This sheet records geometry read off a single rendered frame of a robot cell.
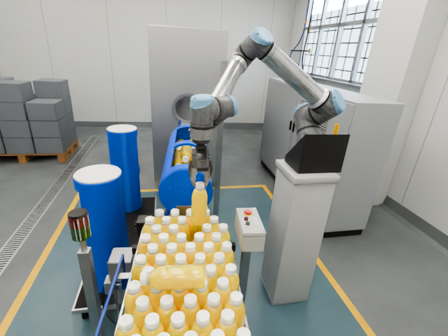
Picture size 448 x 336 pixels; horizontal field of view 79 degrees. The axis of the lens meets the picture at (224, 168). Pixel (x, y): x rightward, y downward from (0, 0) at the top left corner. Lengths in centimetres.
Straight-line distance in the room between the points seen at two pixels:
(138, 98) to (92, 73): 102
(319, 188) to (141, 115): 536
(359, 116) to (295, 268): 144
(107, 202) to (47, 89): 359
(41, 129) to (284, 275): 405
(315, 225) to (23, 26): 636
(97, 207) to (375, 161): 249
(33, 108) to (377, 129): 445
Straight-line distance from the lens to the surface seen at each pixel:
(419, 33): 374
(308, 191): 183
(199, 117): 104
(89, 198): 183
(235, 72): 151
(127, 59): 654
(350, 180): 297
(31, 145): 510
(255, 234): 119
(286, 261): 212
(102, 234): 196
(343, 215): 316
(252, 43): 158
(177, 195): 146
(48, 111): 485
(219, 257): 105
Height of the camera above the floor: 179
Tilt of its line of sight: 23 degrees down
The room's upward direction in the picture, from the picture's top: 4 degrees clockwise
